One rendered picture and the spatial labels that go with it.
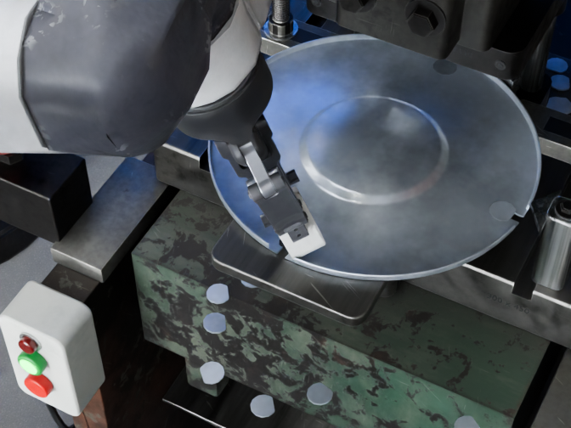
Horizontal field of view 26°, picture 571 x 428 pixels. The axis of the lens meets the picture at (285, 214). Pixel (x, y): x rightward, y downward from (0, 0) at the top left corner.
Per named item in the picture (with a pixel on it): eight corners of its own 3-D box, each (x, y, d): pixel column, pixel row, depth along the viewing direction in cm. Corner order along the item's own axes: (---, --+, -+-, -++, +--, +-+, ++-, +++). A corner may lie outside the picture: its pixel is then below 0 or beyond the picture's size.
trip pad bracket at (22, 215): (76, 317, 129) (49, 193, 114) (1, 282, 132) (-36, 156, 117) (108, 276, 132) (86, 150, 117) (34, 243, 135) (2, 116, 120)
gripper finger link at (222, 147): (259, 107, 86) (266, 121, 85) (308, 197, 95) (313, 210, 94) (209, 132, 86) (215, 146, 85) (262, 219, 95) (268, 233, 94)
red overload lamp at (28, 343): (37, 360, 116) (33, 346, 114) (16, 351, 117) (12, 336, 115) (43, 352, 117) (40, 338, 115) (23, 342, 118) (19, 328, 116)
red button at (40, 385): (48, 402, 121) (44, 387, 119) (25, 391, 122) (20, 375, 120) (55, 393, 122) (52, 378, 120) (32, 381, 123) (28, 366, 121)
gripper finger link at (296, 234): (286, 190, 93) (299, 219, 91) (305, 225, 97) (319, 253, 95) (268, 199, 93) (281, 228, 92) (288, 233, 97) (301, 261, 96)
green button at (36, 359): (42, 380, 118) (38, 363, 116) (19, 368, 119) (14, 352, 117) (49, 371, 119) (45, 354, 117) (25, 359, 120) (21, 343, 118)
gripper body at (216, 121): (136, 47, 84) (186, 126, 92) (170, 132, 79) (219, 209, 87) (234, -2, 84) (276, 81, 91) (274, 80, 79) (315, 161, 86)
